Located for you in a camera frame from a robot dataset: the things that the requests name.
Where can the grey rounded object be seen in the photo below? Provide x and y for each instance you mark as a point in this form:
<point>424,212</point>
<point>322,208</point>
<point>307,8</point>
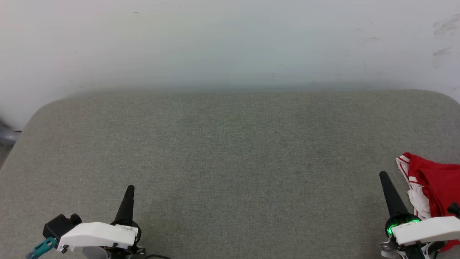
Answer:
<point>8,135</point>

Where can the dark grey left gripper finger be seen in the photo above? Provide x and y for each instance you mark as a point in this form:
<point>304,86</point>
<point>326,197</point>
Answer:
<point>126,207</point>

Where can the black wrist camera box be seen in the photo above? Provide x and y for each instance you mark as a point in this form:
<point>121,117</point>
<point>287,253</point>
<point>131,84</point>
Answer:
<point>454,209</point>
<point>57,226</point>

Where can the grey fabric sofa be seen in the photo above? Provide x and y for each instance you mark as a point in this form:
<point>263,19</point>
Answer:
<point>230,162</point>

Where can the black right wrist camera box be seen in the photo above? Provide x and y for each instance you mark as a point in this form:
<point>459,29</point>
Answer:
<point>454,209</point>

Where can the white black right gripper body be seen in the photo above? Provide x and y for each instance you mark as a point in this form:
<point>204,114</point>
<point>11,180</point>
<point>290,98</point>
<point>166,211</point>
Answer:
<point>427,230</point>

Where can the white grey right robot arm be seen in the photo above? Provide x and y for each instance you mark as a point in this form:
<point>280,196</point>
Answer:
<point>413,252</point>

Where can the teal left camera connector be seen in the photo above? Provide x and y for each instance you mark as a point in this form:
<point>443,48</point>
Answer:
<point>42,248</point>

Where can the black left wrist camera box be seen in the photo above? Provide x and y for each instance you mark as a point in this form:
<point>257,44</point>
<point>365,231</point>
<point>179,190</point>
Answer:
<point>57,226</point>

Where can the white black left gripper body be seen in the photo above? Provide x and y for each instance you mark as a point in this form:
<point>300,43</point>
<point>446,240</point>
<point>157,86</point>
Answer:
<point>97,233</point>

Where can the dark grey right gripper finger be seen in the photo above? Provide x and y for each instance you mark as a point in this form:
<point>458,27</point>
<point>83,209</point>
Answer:
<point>392,198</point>

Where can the red basketball jersey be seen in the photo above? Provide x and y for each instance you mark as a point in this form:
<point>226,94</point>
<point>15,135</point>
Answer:
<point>438,183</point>

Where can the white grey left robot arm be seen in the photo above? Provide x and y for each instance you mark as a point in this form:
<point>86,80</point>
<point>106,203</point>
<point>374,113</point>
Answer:
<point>94,253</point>

